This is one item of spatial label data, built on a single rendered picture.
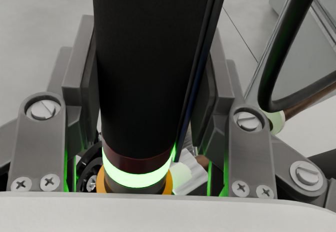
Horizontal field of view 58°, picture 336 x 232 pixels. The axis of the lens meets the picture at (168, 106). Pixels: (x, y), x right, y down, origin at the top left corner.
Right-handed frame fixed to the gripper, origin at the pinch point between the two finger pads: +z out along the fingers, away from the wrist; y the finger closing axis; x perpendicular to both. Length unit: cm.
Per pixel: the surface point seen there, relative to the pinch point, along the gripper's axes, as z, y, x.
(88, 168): 11.8, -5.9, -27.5
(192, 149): 20.4, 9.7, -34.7
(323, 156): 6.9, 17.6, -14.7
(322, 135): 20.1, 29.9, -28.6
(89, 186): 8.9, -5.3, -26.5
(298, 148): 19.6, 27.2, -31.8
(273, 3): 274, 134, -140
